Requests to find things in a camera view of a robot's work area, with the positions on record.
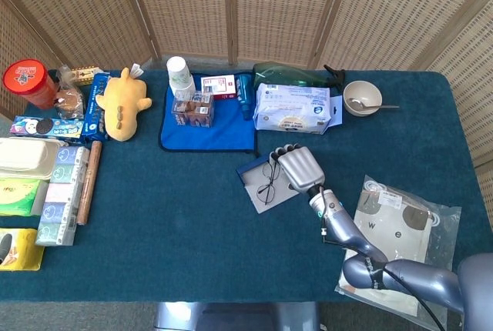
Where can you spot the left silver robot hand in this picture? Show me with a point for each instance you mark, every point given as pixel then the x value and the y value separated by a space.
pixel 5 246

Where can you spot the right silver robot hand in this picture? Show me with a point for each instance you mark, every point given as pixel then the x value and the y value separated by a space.
pixel 300 167

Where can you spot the black eyeglasses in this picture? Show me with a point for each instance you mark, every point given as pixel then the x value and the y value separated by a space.
pixel 267 194

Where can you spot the grey blue glasses pouch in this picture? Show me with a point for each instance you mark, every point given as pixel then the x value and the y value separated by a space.
pixel 252 182

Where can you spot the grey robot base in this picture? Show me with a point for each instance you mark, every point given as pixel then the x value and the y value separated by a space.
pixel 231 317

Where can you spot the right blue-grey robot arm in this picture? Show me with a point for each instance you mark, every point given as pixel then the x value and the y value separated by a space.
pixel 420 277

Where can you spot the yellow snack bag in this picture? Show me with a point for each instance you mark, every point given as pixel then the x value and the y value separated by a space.
pixel 29 246

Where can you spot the green tissue pack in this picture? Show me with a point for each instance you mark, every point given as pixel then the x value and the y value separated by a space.
pixel 19 196

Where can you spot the white wet wipes pack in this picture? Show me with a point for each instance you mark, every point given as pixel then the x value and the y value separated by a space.
pixel 289 111

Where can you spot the pastel tissue packet bundle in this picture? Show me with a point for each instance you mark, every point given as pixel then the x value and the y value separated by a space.
pixel 61 192

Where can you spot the metal spoon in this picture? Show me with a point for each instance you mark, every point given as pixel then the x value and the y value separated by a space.
pixel 356 104

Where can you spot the white clamshell food container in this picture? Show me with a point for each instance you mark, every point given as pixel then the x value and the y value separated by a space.
pixel 27 158

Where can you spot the small blue bottle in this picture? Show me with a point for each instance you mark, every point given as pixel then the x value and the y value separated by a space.
pixel 243 92

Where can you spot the green spray bottle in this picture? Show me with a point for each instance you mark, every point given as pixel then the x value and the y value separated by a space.
pixel 281 73

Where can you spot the blue cloth mat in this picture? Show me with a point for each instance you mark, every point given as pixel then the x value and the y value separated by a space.
pixel 208 138

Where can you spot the beige bowl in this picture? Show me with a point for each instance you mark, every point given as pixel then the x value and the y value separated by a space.
pixel 366 90

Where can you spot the wooden rolling pin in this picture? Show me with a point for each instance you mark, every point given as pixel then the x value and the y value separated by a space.
pixel 89 181

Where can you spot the bagged white cloth package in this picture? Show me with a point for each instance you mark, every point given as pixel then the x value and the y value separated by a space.
pixel 400 215

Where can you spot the red and white box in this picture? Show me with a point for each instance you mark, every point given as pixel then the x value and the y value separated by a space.
pixel 219 84

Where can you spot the small brown box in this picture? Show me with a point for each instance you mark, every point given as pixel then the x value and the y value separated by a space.
pixel 192 111

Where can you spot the Oreo cookie box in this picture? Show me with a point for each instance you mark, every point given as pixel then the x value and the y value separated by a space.
pixel 46 127

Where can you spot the teal table cloth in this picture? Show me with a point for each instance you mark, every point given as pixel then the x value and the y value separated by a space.
pixel 173 211

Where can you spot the stack of paper cups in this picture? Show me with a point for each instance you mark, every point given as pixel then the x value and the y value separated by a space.
pixel 179 73

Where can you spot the bagged brown bread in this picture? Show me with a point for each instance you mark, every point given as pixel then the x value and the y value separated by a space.
pixel 69 102

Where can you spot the blue cookie box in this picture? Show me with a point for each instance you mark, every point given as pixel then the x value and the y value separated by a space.
pixel 94 115

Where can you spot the woven wooden folding screen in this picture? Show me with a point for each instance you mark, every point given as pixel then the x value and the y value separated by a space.
pixel 269 7

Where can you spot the red lidded canister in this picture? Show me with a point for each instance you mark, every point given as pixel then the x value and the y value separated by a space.
pixel 27 81

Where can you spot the yellow plush toy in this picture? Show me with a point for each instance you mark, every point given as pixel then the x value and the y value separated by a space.
pixel 121 104

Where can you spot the small tan printed box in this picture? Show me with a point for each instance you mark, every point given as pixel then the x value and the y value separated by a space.
pixel 86 75

